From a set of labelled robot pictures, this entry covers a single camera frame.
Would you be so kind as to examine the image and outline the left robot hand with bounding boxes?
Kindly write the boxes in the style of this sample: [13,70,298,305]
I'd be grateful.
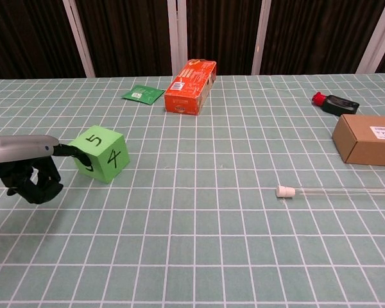
[0,135,92,205]

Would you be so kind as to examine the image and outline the green numbered cube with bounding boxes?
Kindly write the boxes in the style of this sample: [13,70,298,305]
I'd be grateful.
[67,125,131,185]

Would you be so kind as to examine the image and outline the green grid tablecloth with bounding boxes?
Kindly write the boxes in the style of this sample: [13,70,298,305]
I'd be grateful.
[0,73,385,308]

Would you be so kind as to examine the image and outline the green foil sachet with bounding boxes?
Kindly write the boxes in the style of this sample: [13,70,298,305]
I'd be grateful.
[121,84,166,105]

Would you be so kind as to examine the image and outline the orange cardboard carton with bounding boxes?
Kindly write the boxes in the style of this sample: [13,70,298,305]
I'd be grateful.
[164,59,218,116]

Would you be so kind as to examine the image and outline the glass tube with white stopper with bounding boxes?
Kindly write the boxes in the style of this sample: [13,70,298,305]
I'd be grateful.
[275,185,385,200]

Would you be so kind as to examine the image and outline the black bottle with red cap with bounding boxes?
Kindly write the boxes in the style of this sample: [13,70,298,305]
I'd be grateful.
[311,91,361,117]

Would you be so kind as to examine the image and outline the brown cardboard box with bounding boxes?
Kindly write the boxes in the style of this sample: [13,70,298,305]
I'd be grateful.
[332,114,385,167]

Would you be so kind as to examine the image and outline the white partition frame post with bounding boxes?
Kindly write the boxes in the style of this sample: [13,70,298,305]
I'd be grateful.
[62,0,96,78]
[355,0,385,74]
[166,0,189,76]
[251,0,272,76]

